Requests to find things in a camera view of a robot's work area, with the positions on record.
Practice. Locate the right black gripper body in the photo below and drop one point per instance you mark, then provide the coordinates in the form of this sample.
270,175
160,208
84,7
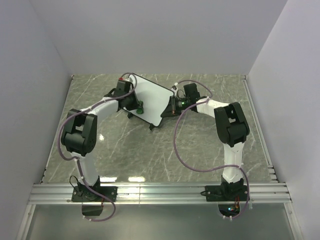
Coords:
181,105

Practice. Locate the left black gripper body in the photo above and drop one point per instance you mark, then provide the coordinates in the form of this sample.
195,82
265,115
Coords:
132,102

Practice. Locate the green whiteboard eraser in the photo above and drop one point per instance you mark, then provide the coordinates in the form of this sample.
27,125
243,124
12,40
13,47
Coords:
140,109

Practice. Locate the small whiteboard black frame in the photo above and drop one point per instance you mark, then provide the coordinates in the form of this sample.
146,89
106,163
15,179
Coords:
155,99

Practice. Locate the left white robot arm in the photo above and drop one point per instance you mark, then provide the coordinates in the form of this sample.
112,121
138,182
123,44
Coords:
78,136

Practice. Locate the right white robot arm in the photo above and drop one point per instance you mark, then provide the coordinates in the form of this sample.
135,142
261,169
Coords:
232,130

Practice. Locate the aluminium mounting rail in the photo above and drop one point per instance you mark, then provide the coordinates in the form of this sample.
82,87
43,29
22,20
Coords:
174,193

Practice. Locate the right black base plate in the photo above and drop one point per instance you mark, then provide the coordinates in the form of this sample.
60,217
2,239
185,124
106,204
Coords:
224,193

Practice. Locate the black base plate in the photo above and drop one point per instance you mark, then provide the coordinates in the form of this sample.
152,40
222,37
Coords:
81,194
224,193

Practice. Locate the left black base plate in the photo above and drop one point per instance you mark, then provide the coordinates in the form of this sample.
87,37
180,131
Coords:
81,194

